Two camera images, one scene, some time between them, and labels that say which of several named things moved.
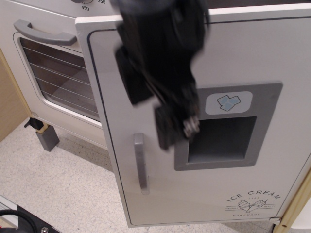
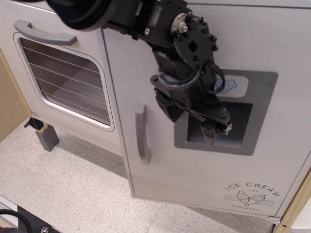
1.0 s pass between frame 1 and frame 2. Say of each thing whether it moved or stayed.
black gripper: moved
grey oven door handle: stayed
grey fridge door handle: moved
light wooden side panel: stayed
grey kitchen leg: stayed
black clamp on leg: stayed
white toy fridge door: moved
